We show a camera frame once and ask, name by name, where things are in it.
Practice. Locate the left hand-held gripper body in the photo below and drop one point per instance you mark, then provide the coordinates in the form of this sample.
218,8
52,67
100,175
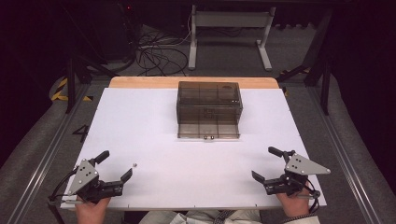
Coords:
85,174

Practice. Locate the black tape floor marking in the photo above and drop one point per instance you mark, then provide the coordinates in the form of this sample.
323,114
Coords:
81,132

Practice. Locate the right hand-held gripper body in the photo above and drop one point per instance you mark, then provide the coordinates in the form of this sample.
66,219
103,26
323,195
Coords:
300,166

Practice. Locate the person's light clothing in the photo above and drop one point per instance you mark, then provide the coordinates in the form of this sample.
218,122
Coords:
199,217

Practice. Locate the person's left hand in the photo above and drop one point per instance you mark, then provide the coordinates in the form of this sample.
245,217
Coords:
91,213

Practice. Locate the aluminium floor rail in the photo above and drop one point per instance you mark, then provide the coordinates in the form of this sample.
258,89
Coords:
339,155
40,165

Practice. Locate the yellow black striped tape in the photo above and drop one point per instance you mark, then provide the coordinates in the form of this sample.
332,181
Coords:
60,90

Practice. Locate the transparent brown drawer box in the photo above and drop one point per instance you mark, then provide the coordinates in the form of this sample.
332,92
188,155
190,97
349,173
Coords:
208,109

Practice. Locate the white table cover sheet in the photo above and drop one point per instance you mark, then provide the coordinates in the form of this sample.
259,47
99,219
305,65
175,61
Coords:
186,168

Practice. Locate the white metal stand frame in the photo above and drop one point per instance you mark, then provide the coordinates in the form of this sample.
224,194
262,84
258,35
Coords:
230,19

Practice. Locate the person's right hand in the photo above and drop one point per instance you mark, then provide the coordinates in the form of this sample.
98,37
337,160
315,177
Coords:
294,205

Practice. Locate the black metal stand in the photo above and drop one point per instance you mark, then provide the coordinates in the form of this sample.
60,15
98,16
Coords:
71,84
323,71

